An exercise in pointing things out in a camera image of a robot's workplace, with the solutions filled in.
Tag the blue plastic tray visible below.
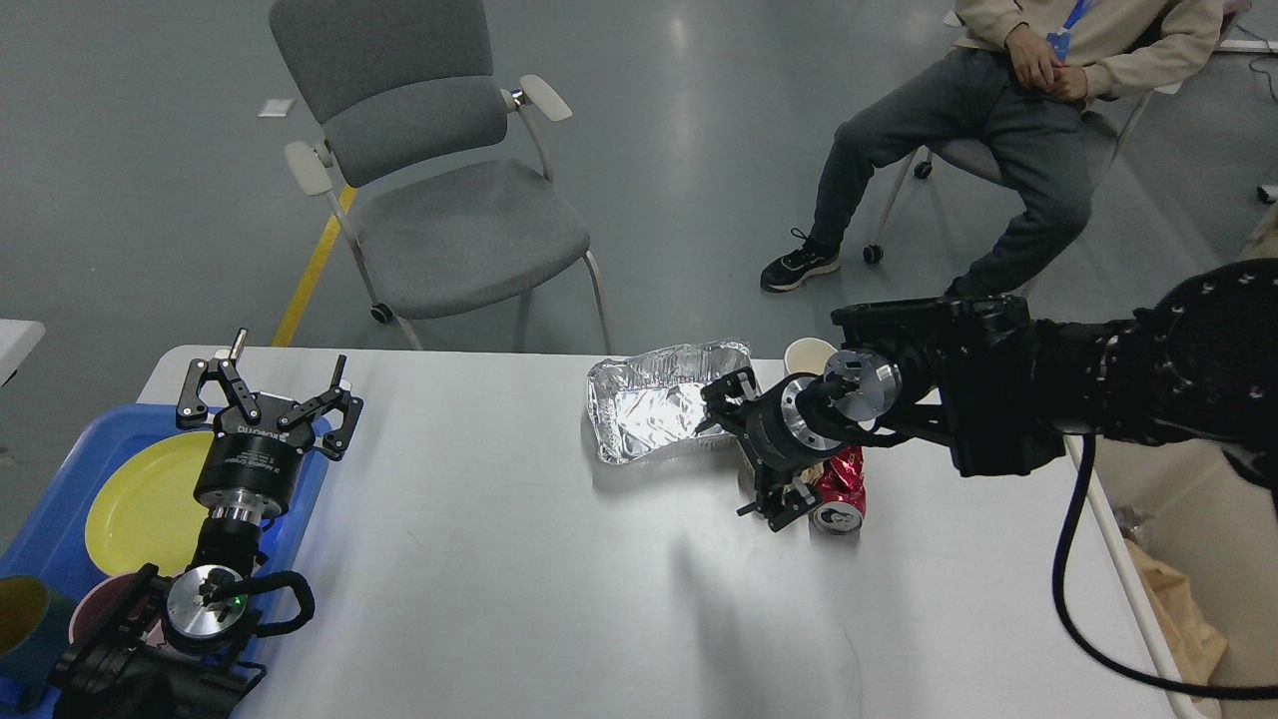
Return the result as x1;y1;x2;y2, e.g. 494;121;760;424
0;402;335;719

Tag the white side table corner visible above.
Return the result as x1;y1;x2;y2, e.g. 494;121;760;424
0;318;46;384

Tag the yellow plate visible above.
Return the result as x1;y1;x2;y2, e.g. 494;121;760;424
84;430;212;577

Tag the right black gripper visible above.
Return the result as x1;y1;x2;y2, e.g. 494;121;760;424
697;365;849;533

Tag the tan cloth at right edge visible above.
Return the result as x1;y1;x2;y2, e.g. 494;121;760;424
1237;204;1278;261

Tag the crushed red soda can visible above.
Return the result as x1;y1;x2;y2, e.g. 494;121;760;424
808;444;866;536

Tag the white chair under person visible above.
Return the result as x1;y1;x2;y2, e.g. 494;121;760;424
863;10;1189;301

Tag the pink mug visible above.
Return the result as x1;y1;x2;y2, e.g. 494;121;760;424
66;572;166;649

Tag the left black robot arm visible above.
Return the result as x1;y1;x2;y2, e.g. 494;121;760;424
49;329;363;718

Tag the grey office chair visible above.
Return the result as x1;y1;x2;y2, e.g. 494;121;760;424
268;1;604;347

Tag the seated person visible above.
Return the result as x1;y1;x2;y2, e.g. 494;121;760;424
759;0;1226;301

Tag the brown paper ball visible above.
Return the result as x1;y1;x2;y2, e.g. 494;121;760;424
737;441;826;494

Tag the brown paper bag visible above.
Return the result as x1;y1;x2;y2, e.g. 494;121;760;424
1123;538;1228;685

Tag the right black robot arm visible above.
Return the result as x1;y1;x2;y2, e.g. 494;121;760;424
700;258;1277;701

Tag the white paper cup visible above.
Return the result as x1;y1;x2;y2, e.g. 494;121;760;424
783;338;838;375

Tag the aluminium foil tray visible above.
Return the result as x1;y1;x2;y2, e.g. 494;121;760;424
585;340;751;465

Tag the beige plastic bin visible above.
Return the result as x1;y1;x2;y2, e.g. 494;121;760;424
1063;438;1277;687

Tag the dark teal mug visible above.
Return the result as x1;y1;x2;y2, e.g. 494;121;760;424
1;576;75;715

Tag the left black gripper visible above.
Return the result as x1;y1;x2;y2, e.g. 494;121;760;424
175;328;364;520

